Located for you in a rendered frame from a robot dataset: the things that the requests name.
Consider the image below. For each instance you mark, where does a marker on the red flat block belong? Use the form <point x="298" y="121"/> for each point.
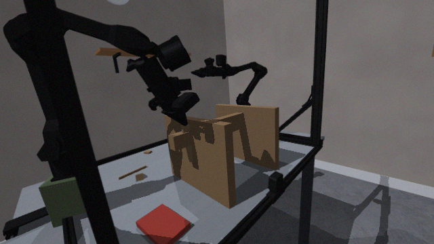
<point x="162" y="225"/>

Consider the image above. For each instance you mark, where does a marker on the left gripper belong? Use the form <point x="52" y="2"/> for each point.
<point x="165" y="94"/>

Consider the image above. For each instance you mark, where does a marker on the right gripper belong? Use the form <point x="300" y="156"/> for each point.
<point x="206" y="71"/>

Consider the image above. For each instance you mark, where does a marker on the tan wooden board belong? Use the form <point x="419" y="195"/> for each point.
<point x="212" y="170"/>
<point x="258" y="141"/>

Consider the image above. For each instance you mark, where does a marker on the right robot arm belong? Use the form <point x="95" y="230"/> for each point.
<point x="226" y="70"/>

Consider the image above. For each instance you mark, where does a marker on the brown wooden rail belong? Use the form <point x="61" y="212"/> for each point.
<point x="181" y="140"/>

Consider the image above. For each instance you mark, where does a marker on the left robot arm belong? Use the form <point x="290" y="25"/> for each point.
<point x="19" y="35"/>

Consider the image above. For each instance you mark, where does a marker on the tan wooden wedge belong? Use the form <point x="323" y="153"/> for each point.
<point x="188" y="148"/>

